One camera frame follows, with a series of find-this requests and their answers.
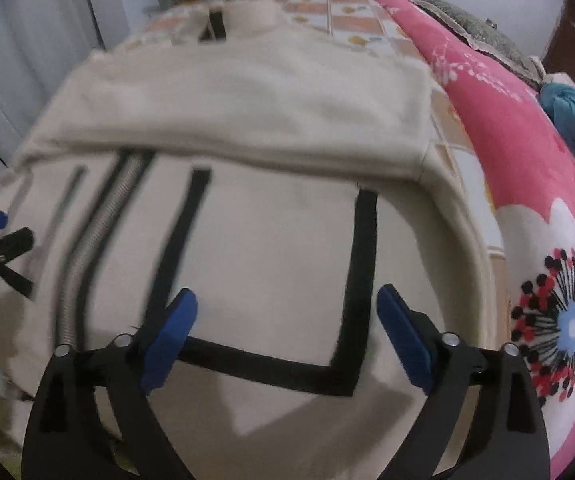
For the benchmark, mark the pink floral blanket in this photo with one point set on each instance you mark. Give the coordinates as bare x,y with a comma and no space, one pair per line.
517,170

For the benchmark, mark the white curtain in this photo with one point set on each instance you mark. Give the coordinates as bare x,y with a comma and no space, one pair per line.
27,60

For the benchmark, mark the green patterned pillow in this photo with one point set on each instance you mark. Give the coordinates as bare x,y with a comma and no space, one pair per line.
487,40

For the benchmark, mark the brown wooden cabinet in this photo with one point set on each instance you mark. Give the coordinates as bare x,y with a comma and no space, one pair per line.
572,30

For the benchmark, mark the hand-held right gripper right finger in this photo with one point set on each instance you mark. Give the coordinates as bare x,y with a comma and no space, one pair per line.
407,340

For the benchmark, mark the cream zip jacket black trim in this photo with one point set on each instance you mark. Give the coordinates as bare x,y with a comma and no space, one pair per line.
277,240

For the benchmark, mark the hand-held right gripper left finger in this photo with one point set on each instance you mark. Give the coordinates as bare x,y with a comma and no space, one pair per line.
167,345

